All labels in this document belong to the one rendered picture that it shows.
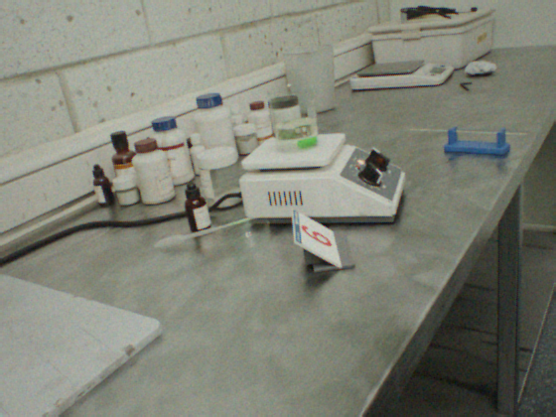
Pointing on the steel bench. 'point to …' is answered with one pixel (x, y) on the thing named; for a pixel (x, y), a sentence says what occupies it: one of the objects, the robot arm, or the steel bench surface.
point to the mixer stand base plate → (60, 347)
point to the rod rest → (477, 145)
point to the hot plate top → (266, 158)
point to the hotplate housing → (315, 195)
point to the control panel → (368, 184)
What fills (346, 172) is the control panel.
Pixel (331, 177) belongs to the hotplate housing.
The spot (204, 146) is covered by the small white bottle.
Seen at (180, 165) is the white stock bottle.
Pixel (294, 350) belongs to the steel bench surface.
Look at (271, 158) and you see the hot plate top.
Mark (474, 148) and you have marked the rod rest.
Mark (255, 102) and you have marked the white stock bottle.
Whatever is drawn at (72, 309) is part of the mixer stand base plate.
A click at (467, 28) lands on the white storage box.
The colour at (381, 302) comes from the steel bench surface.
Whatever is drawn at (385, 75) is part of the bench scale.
